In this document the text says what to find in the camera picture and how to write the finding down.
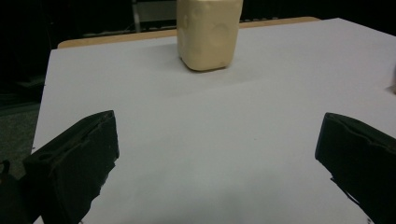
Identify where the cream square pen holder cup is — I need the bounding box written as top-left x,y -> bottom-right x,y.
176,0 -> 245,73

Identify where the grey metal stand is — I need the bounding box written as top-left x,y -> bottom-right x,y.
130,0 -> 178,34

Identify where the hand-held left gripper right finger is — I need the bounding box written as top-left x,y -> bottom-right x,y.
315,112 -> 396,224

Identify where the white table cover sheet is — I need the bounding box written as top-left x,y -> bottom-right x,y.
32,17 -> 396,224

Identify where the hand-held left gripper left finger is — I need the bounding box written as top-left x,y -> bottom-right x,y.
22,110 -> 120,224

